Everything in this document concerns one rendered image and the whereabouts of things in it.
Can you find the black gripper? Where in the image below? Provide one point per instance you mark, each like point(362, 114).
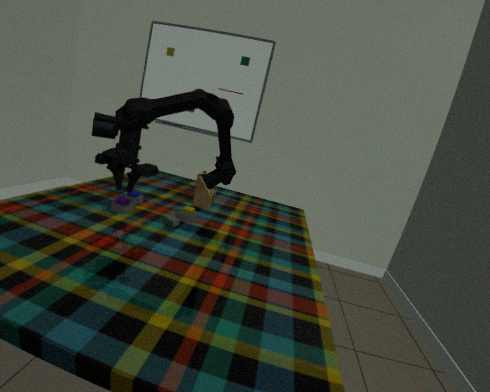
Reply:
point(147, 170)

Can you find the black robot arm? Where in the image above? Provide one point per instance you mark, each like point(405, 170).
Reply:
point(137, 113)

